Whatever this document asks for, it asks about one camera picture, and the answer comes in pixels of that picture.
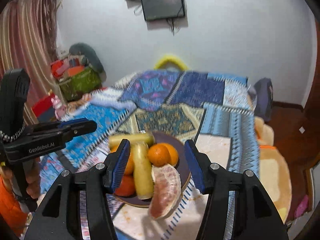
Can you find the red tomato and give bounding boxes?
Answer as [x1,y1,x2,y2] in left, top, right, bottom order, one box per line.
[114,175,136,197]

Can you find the large orange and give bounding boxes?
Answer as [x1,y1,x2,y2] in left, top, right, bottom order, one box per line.
[110,144,134,176]

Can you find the yellow banana piece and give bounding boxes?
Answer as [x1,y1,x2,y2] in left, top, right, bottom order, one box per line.
[108,133,155,148]
[131,142,153,200]

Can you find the pink grapefruit slice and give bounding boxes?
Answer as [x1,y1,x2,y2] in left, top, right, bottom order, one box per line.
[148,164,182,220]

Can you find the small tangerine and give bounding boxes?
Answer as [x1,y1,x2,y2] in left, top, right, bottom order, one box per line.
[147,144,170,167]

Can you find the medium orange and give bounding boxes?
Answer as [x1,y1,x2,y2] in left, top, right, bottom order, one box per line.
[160,142,179,167]

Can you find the person left hand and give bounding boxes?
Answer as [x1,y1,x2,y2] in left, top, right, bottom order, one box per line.
[0,158,42,201]

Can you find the pink toy figure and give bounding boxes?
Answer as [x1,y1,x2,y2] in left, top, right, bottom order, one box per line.
[51,95,66,120]

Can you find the red box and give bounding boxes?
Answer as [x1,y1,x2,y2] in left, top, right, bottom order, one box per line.
[31,93,55,122]

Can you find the purple round plate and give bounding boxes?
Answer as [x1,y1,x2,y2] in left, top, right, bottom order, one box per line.
[116,132,190,211]

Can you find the green patterned box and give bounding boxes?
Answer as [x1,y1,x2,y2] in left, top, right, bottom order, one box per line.
[59,67,102,102]

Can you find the yellow orange fleece blanket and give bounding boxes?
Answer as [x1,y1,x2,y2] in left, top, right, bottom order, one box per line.
[254,116,292,222]

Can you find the blue patchwork bedspread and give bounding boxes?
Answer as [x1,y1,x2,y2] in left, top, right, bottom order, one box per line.
[40,70,260,239]

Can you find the grey neck pillow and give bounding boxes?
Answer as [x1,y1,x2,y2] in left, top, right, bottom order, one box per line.
[69,42,104,73]

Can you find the pink croc shoe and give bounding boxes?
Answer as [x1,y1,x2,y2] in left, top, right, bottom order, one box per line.
[294,195,309,219]

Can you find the purple backpack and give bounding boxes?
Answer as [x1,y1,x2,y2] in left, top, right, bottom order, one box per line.
[254,77,273,122]

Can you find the striped pink curtain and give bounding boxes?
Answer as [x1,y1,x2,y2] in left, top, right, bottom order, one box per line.
[1,0,61,124]

